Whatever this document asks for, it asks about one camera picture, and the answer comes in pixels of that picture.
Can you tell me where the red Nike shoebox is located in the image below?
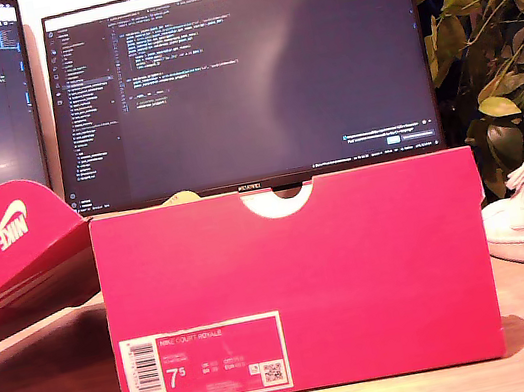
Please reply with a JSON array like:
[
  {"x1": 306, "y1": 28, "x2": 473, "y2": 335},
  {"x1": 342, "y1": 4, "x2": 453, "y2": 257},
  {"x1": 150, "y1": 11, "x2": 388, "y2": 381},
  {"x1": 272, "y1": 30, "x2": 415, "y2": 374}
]
[{"x1": 0, "y1": 99, "x2": 515, "y2": 392}]

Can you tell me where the pale yellow round object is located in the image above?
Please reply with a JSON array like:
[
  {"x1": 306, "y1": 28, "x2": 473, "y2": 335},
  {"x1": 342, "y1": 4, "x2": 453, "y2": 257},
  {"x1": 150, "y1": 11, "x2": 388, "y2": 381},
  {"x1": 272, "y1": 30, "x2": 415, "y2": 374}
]
[{"x1": 158, "y1": 187, "x2": 203, "y2": 208}]

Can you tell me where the large Huawei computer monitor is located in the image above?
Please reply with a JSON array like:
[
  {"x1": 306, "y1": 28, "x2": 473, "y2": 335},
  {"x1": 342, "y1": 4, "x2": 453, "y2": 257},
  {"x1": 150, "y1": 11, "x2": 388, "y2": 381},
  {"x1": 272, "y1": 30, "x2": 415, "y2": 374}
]
[{"x1": 28, "y1": 0, "x2": 450, "y2": 227}]

